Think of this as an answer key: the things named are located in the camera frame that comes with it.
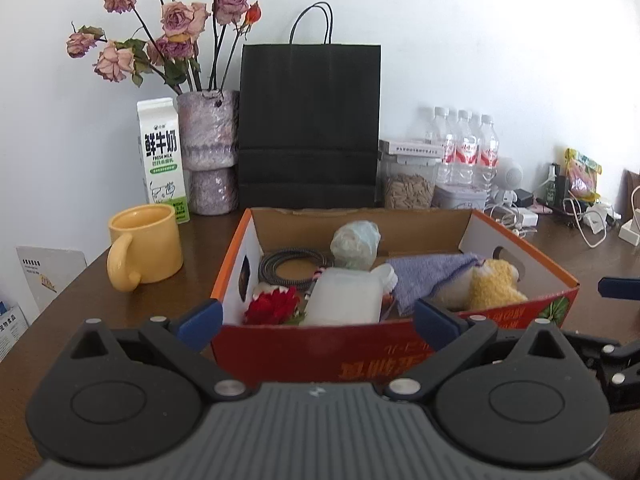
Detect purple cloth pouch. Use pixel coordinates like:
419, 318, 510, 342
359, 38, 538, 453
387, 254, 483, 316

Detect yellow white plush toy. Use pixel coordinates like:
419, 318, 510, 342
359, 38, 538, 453
432, 259, 528, 312

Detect red fabric rose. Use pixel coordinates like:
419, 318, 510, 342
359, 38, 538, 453
244, 287, 299, 325

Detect braided cable coil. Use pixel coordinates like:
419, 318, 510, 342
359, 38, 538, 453
258, 246, 335, 302

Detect clear plastic bag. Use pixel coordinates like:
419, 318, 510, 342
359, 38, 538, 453
330, 220, 381, 271

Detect red cardboard box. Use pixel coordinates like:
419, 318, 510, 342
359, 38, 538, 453
212, 208, 578, 385

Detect yellow ceramic mug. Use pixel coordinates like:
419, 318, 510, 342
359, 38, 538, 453
106, 204, 183, 292

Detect white charger block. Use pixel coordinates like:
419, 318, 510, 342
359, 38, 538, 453
515, 207, 538, 230

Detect yellow snack packet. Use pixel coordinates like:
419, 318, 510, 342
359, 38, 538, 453
564, 148, 602, 203

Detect white earphones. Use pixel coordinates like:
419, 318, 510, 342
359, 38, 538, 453
483, 204, 532, 237

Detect grey metal tin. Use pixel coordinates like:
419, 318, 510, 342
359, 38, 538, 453
432, 183, 488, 210

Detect black power adapter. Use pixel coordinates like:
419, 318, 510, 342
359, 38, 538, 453
514, 188, 535, 208

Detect clear seed container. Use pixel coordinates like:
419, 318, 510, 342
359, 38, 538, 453
380, 154, 436, 209

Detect white green milk carton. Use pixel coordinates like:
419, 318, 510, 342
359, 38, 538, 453
137, 98, 190, 223

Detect white booklet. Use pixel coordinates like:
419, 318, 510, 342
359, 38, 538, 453
16, 246, 87, 312

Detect white robot figurine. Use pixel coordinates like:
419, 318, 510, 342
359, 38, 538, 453
490, 157, 524, 207

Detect middle water bottle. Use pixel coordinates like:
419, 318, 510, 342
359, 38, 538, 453
452, 110, 478, 186

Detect water bottle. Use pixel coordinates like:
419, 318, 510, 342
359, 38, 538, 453
452, 110, 478, 186
474, 115, 499, 191
432, 106, 456, 184

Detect white flat box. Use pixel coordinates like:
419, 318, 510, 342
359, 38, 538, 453
378, 139, 444, 158

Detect right water bottle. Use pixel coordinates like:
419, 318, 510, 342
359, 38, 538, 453
474, 115, 499, 191

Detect left water bottle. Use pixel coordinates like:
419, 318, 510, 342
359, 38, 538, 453
432, 106, 456, 184

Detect purple ceramic vase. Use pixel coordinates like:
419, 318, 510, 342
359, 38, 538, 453
177, 90, 239, 216

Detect black paper bag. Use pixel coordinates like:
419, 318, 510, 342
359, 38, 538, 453
238, 1, 381, 209

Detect dried rose bouquet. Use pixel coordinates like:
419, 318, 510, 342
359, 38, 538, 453
65, 0, 262, 96

